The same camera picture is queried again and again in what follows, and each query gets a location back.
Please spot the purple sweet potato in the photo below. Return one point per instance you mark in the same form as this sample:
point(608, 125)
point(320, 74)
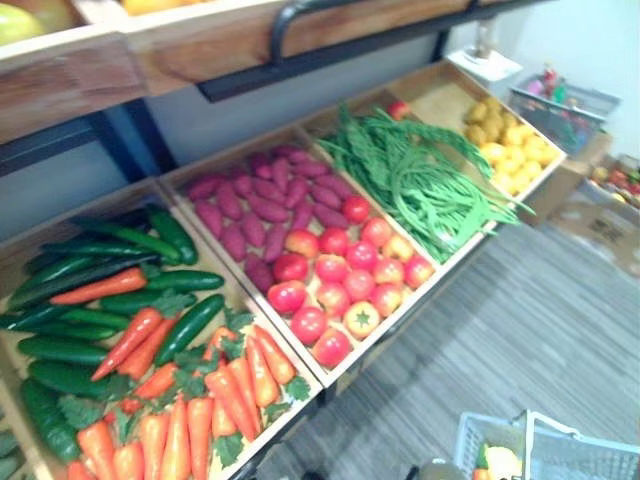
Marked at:
point(234, 241)
point(242, 185)
point(268, 208)
point(260, 163)
point(302, 215)
point(209, 219)
point(258, 274)
point(275, 243)
point(253, 229)
point(292, 153)
point(205, 186)
point(296, 192)
point(229, 200)
point(336, 185)
point(330, 216)
point(281, 174)
point(268, 189)
point(326, 197)
point(311, 168)

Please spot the large yellow-green fruit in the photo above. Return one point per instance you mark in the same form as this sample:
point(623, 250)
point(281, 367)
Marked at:
point(55, 14)
point(17, 24)

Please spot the upper wooden crate, light front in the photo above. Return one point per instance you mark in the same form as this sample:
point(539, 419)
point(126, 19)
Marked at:
point(220, 45)

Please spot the wooden crate with green beans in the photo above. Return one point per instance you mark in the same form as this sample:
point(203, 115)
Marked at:
point(325, 125)

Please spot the white stand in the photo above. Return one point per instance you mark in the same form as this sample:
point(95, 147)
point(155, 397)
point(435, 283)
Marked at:
point(487, 62)

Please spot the black curved metal bracket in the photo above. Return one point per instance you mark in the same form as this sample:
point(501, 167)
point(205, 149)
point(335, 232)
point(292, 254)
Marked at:
point(278, 35)

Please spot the yellow lemon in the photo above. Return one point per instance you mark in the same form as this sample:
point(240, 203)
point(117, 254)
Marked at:
point(515, 155)
point(531, 170)
point(517, 182)
point(520, 134)
point(548, 155)
point(493, 152)
point(507, 168)
point(535, 145)

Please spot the tomato showing green stem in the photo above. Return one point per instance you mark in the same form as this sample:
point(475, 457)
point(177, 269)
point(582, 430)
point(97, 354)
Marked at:
point(361, 320)

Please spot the mixed toy fruit heap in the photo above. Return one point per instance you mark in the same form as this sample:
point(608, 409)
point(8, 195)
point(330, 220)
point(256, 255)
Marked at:
point(617, 182)

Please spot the black metal shelf frame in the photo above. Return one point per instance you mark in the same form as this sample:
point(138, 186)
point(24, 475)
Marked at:
point(137, 145)

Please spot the wooden crate with lemons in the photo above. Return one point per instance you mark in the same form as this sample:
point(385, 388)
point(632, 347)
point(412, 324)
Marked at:
point(440, 90)

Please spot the cardboard box with fruit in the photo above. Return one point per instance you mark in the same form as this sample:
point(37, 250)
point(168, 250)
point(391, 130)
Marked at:
point(605, 225)

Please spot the upper wooden crate, dark front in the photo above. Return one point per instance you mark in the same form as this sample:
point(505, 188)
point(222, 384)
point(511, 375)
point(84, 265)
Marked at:
point(65, 80)

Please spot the green long beans bunch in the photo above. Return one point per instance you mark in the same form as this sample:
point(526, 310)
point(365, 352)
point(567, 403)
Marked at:
point(440, 200)

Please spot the brown potato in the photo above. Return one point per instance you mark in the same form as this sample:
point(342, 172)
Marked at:
point(495, 125)
point(489, 106)
point(475, 134)
point(510, 121)
point(476, 116)

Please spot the grey mesh basket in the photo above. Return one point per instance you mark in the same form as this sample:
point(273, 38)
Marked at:
point(560, 117)

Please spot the long dark green cucumber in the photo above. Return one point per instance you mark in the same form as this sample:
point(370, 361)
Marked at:
point(85, 277)

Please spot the colourful toys heap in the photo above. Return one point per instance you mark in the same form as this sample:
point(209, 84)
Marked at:
point(552, 85)

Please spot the wooden crate with cucumbers, carrots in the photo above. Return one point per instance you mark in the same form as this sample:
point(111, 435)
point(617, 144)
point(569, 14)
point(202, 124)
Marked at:
point(240, 295)

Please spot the wooden crate with tomatoes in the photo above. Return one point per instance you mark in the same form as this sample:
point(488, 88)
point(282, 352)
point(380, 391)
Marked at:
point(350, 372)

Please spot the small carrot in blue basket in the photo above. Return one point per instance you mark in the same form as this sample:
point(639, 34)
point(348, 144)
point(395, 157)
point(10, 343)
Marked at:
point(480, 474)

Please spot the yellow fruit in blue basket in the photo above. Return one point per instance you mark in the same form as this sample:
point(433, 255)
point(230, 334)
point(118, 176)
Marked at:
point(502, 460)

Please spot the leafy green vegetable bunch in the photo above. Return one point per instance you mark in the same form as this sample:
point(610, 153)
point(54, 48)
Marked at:
point(390, 132)

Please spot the grey shelf back panel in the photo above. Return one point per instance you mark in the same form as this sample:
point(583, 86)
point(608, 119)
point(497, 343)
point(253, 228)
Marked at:
point(250, 120)

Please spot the light blue shopping basket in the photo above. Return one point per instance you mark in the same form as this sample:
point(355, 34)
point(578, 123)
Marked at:
point(575, 457)

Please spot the orange fruit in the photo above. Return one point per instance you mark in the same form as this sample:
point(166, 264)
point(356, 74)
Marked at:
point(150, 6)

